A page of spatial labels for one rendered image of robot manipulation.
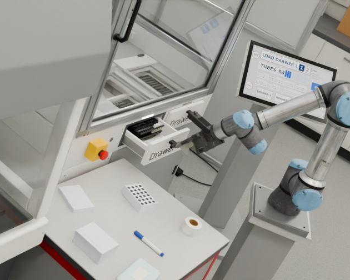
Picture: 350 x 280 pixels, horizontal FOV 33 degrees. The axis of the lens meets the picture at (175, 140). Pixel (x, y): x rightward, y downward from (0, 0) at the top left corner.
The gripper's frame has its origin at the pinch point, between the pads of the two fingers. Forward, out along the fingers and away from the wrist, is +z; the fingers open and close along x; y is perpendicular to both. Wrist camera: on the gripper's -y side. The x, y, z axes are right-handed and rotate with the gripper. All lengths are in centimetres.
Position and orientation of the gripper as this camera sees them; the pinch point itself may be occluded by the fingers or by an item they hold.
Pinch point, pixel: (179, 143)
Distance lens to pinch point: 249.7
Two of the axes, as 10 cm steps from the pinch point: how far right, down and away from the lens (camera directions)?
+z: -7.2, 3.4, 6.0
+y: 4.1, 9.1, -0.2
